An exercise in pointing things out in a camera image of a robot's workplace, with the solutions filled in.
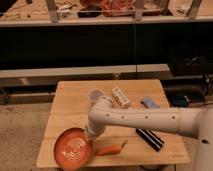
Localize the orange carrot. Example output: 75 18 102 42
95 140 127 156

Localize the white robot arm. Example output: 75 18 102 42
85 96 213 171

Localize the grey metal bench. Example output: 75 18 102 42
0 64 171 87

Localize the orange ceramic bowl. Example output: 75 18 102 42
54 127 92 171

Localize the clear plastic cup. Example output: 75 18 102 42
88 89 104 104

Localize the wooden table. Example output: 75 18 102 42
36 79 189 168

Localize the blue sponge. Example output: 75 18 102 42
141 97 159 108

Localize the black striped box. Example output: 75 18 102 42
135 129 164 151

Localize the black object on shelf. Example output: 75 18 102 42
78 6 101 18

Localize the white cream bottle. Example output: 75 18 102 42
112 87 131 109

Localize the red cloth on shelf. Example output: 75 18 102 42
101 0 135 17

